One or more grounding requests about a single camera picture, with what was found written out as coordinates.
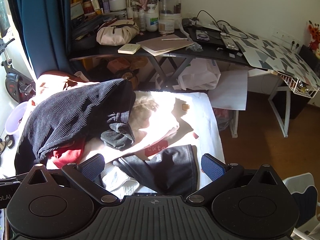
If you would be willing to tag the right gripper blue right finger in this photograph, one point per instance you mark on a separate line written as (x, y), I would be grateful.
(223, 176)

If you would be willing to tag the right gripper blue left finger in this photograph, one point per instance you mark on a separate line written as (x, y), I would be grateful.
(82, 177)

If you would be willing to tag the black ribbed knit garment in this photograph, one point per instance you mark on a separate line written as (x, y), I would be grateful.
(98, 110)

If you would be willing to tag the red garment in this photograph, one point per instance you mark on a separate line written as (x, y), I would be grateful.
(70, 153)

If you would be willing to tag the dark denim jeans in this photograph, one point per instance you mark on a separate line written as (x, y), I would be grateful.
(173, 171)

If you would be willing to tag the white bed sheet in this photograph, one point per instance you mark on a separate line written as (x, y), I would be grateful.
(160, 120)

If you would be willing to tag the white chair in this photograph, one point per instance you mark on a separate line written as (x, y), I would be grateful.
(303, 190)

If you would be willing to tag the purple plastic basin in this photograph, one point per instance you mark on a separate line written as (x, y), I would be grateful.
(14, 119)

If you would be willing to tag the white plastic bag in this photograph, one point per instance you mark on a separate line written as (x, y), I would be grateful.
(200, 74)

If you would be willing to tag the black exercise bike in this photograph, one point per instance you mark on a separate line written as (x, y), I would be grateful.
(18, 86)

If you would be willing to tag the geometric patterned table mat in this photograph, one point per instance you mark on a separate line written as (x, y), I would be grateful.
(268, 55)

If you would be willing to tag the yellow sticky note pad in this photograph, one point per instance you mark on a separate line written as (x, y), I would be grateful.
(129, 49)

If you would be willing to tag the silver glitter case phone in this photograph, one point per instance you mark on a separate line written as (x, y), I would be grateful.
(229, 43)

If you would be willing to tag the black desk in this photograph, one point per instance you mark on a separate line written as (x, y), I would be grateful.
(182, 57)

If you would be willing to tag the pink notebook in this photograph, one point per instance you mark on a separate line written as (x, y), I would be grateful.
(164, 44)

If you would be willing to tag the black cabinet box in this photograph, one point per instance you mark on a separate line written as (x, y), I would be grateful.
(310, 58)

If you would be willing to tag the clear acrylic cosmetic organizer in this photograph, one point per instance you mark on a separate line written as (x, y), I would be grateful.
(170, 16)

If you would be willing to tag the teal blue curtain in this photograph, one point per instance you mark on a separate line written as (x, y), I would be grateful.
(44, 30)

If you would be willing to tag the white lotion pump bottle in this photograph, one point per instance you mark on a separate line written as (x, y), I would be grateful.
(151, 18)

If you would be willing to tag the orange artificial flowers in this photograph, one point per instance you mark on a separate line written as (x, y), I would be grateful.
(313, 29)

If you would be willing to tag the white makeup brush cup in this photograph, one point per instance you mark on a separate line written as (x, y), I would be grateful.
(117, 5)

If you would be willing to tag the white wire basket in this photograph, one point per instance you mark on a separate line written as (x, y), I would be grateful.
(299, 87)

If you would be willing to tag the purple ring case phone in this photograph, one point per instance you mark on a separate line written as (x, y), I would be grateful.
(202, 35)

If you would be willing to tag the beige drawstring cosmetic bag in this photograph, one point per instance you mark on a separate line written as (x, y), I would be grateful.
(118, 33)

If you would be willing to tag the white wall socket panel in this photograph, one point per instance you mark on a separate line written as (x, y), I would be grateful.
(285, 39)

